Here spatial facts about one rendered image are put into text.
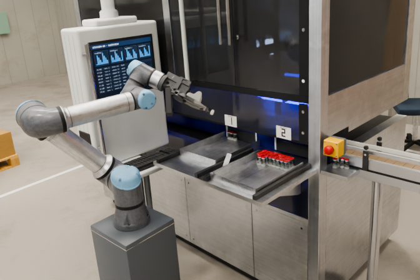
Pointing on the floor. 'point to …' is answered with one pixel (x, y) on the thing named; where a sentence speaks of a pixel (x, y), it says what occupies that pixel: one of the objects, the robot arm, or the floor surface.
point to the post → (318, 114)
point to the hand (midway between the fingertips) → (201, 108)
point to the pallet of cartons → (7, 150)
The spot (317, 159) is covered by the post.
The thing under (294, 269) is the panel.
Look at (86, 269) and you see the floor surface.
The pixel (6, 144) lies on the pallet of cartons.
